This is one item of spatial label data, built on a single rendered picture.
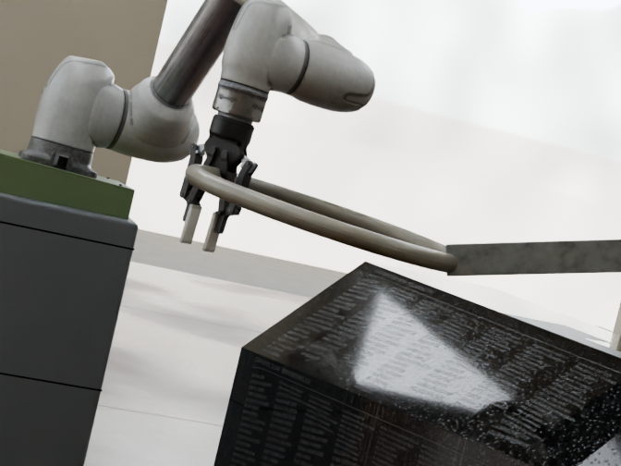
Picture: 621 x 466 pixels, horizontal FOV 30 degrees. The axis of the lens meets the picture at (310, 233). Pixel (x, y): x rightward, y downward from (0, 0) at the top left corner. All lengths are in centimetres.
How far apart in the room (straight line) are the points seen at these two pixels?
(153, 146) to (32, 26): 591
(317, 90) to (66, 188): 90
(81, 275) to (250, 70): 90
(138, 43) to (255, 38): 682
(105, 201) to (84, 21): 605
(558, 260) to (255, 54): 62
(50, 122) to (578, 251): 145
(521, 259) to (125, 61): 714
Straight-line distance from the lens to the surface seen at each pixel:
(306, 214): 168
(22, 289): 272
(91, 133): 283
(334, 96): 207
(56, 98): 283
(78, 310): 274
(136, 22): 881
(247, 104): 200
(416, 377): 209
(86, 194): 277
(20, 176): 276
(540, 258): 181
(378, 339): 228
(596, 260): 181
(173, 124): 284
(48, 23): 876
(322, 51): 206
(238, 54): 200
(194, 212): 205
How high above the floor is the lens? 102
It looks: 3 degrees down
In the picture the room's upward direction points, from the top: 13 degrees clockwise
